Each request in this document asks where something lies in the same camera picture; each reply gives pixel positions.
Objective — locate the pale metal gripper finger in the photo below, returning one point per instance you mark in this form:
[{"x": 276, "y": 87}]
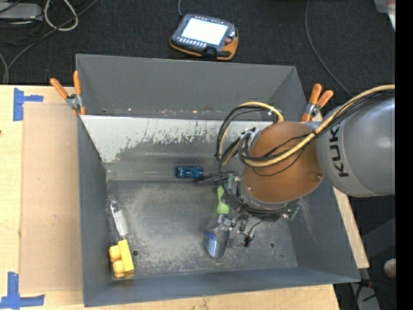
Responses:
[
  {"x": 224, "y": 221},
  {"x": 244, "y": 231}
]

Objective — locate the light green toy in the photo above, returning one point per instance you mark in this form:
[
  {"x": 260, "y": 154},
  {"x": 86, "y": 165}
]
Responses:
[{"x": 222, "y": 207}]

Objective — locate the silver and blue cup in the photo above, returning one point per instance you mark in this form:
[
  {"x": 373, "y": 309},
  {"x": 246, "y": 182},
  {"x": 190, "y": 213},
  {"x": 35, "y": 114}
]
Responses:
[{"x": 215, "y": 242}]

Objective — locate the grey metal bin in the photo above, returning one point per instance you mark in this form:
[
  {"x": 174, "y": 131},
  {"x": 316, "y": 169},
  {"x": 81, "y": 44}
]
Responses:
[{"x": 167, "y": 224}]

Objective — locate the yellow toy brick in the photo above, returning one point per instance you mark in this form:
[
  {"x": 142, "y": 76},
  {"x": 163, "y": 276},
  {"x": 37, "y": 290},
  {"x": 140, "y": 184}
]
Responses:
[{"x": 123, "y": 259}]

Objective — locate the brown cardboard board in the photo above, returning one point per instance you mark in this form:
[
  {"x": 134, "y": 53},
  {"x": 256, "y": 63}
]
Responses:
[{"x": 48, "y": 189}]

